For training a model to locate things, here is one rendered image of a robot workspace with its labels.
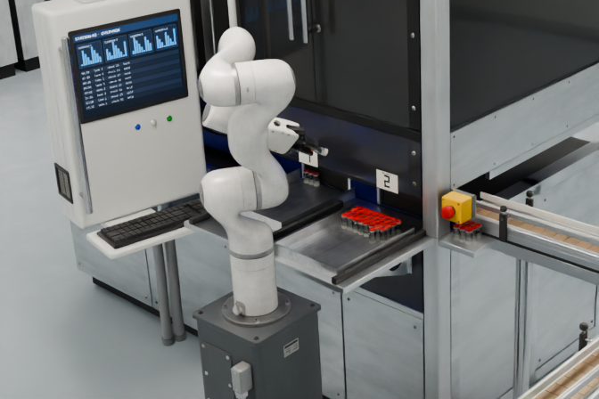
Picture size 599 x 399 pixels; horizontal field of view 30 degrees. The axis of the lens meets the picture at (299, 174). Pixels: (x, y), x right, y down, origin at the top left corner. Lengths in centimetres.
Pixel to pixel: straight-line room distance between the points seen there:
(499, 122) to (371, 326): 81
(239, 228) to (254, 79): 48
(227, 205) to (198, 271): 151
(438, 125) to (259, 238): 66
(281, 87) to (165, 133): 127
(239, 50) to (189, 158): 127
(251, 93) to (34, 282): 285
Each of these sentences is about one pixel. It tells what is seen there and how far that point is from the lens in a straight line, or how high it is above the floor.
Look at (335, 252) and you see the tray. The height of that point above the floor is 88.
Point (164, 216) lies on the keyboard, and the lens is 377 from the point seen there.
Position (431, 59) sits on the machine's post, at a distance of 319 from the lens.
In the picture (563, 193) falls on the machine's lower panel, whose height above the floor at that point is 78.
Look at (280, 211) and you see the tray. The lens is 360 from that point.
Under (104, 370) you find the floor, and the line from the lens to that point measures 455.
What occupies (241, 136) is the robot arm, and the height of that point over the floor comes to 143.
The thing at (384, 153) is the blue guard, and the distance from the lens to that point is 341.
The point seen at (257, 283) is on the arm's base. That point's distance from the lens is 299.
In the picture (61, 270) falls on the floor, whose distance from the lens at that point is 537.
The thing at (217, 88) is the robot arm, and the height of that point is 158.
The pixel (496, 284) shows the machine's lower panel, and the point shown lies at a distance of 375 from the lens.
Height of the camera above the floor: 240
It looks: 23 degrees down
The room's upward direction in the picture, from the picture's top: 3 degrees counter-clockwise
